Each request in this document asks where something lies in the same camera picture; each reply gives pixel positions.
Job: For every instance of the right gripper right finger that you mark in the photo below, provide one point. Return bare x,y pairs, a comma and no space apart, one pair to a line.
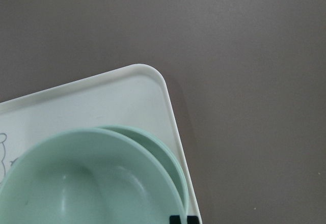
192,220

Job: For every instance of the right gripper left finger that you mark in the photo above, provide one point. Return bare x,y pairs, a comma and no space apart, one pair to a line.
174,220

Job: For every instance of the green bowl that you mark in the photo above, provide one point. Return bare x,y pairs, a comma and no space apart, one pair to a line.
89,176
161,152

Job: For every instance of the cream bunny tray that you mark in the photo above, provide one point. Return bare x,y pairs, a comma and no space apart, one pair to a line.
135,95

